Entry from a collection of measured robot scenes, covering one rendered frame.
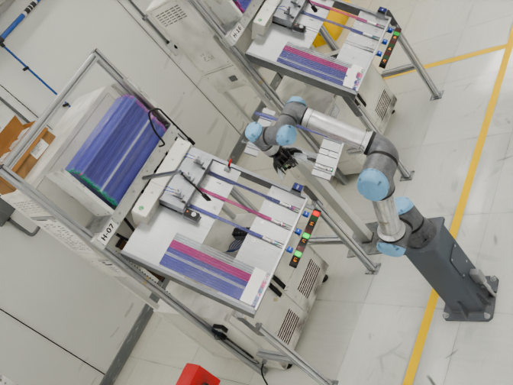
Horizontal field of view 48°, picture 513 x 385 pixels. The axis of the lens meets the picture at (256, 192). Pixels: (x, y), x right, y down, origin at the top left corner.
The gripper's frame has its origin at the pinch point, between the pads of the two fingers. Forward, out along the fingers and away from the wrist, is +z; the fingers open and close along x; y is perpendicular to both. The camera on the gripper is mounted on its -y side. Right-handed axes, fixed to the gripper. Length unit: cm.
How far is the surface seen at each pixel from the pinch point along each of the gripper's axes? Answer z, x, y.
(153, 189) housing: -6, -67, -43
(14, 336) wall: 43, -231, -79
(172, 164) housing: -1, -54, -54
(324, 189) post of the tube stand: 74, -7, -41
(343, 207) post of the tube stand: 93, -7, -37
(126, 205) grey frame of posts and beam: -14, -79, -38
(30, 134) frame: -67, -81, -53
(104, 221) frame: -22, -88, -30
